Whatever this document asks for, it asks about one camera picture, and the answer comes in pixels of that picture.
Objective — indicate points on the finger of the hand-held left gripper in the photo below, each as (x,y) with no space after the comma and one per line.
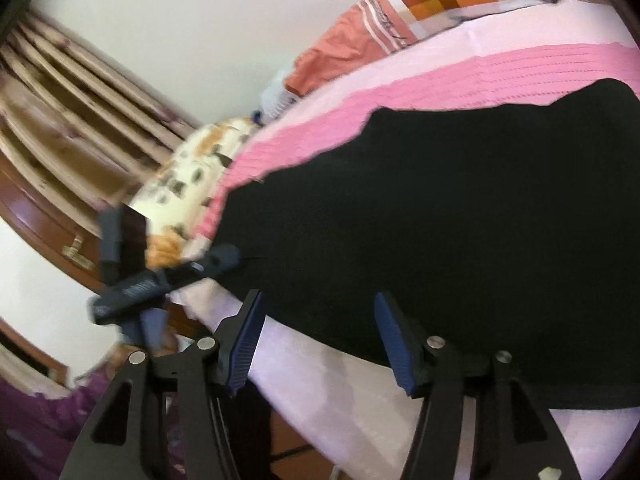
(111,240)
(217,258)

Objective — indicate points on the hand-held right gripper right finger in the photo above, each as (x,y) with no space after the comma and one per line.
(397,340)

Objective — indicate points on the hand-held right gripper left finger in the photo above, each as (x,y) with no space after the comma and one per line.
(245,340)

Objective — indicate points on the black pants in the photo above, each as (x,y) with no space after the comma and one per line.
(425,210)

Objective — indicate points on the brass hinge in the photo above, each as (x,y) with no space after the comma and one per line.
(79,254)

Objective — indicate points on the yellow floral pillow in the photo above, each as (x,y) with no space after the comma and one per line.
(190,170)

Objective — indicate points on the beige patterned curtain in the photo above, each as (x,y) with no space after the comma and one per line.
(75,110)

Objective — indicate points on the purple cloth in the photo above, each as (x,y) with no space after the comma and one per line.
(30,425)

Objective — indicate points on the pink checked bed blanket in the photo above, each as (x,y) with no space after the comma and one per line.
(450,75)

